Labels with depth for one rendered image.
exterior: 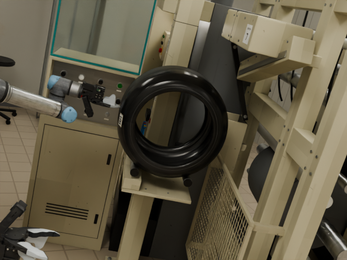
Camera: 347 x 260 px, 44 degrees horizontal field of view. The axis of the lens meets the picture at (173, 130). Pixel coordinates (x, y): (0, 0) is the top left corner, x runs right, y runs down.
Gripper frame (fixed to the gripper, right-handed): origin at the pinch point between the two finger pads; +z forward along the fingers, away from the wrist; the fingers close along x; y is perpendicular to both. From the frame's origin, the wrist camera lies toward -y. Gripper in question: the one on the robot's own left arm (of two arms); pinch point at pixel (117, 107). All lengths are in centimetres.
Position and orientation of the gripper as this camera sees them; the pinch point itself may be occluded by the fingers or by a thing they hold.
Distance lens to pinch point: 219.7
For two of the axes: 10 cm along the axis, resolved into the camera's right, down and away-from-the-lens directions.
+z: 9.4, 3.0, 1.8
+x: -0.8, -3.2, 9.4
